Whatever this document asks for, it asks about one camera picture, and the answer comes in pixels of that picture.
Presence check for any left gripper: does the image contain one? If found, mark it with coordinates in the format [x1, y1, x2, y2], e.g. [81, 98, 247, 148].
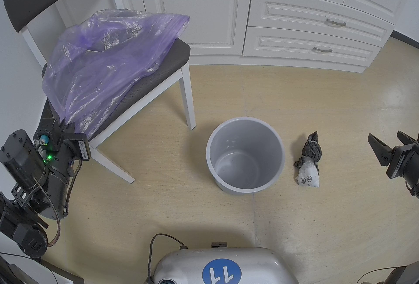
[41, 132, 89, 220]

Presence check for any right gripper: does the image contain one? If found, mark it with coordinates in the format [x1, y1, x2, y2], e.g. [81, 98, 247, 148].
[368, 131, 419, 199]

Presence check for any black plastic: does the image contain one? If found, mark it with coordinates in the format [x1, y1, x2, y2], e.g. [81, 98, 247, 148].
[293, 131, 324, 169]

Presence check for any purple plastic bag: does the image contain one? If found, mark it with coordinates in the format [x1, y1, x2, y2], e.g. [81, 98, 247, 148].
[42, 8, 191, 140]

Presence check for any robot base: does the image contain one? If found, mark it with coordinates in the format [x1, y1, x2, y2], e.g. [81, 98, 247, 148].
[153, 242, 300, 284]

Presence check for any grey trash bin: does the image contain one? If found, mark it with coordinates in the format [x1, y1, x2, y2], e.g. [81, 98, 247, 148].
[206, 116, 284, 196]

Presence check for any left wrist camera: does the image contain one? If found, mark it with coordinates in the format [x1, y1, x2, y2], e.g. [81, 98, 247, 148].
[34, 116, 66, 154]

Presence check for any black cable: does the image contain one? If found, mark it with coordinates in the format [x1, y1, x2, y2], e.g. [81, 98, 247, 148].
[358, 267, 393, 284]
[148, 234, 189, 284]

